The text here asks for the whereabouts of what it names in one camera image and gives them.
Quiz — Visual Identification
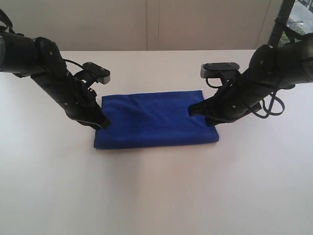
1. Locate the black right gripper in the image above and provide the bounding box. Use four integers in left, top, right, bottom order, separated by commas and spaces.
188, 80, 262, 126

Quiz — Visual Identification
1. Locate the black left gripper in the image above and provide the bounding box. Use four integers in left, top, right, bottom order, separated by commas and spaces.
61, 78, 110, 129

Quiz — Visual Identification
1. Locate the blue towel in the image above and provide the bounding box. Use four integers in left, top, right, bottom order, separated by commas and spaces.
94, 90, 219, 150

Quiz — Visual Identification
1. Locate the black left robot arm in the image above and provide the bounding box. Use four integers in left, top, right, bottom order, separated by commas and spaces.
0, 32, 111, 130

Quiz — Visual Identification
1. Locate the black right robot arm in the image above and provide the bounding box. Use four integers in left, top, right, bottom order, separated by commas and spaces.
188, 33, 313, 126

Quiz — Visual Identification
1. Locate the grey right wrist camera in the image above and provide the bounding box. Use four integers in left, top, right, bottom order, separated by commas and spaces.
200, 62, 240, 80

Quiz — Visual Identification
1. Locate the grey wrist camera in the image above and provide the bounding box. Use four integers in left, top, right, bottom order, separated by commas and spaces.
200, 62, 240, 80
74, 62, 111, 87

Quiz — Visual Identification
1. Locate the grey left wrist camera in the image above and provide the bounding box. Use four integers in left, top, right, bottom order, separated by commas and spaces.
74, 62, 111, 87

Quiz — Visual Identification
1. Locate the black window frame post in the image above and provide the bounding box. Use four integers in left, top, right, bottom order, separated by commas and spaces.
268, 0, 295, 47

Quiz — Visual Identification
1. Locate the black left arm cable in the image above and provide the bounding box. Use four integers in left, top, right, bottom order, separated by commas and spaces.
0, 9, 15, 35

